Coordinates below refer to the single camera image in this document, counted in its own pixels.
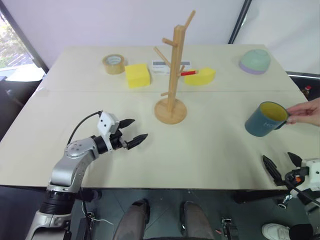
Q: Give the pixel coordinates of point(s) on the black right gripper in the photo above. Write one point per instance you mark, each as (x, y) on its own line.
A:
(297, 175)

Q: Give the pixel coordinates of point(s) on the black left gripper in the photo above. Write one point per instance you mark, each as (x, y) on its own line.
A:
(118, 142)

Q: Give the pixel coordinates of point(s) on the blue mug yellow inside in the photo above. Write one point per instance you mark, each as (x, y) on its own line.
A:
(262, 125)

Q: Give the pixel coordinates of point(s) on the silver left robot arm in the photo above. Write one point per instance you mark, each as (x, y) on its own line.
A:
(72, 160)

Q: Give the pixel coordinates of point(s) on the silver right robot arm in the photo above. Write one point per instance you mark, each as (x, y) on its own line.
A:
(313, 206)

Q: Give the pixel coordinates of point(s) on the wooden mug tree stand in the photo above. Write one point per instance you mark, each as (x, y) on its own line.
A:
(172, 100)

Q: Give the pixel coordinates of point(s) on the person's bare hand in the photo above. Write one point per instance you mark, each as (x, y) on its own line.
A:
(306, 113)

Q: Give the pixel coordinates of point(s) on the silver table clamp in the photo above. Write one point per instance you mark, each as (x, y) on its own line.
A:
(285, 201)

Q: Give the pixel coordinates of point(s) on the yellow rectangular sponge block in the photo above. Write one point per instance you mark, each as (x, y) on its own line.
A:
(138, 76)

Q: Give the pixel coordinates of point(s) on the white sneaker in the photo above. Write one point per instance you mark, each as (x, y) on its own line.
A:
(275, 231)

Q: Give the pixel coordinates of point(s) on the brown packing tape roll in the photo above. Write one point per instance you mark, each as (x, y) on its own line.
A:
(113, 66)

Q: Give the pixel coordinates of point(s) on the dark trouser leg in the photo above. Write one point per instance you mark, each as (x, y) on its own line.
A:
(301, 232)

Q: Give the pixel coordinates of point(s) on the white flat card box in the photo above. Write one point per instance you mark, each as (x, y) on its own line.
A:
(160, 68)

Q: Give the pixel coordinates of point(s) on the red marker pen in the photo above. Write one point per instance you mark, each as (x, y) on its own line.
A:
(189, 73)

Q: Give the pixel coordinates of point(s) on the black floor device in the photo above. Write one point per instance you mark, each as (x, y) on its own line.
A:
(231, 230)

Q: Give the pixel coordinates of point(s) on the yellow half-round sponge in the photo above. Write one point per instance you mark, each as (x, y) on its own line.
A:
(200, 77)

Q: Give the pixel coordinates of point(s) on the grey-brown rounded shape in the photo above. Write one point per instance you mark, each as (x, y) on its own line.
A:
(197, 220)
(132, 222)

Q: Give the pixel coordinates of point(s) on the green and purple bowl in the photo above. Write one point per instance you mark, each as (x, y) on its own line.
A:
(255, 61)

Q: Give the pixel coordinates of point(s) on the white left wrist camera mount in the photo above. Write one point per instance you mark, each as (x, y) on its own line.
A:
(105, 122)

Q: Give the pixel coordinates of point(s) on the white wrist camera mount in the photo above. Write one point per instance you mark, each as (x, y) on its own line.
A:
(105, 122)
(313, 172)

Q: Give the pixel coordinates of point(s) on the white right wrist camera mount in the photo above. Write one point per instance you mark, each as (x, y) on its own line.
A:
(313, 172)

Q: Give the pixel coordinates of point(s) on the black window frame post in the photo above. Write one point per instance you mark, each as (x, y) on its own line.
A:
(25, 37)

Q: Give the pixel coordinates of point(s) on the black corner post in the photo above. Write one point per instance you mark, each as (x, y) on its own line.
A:
(238, 22)

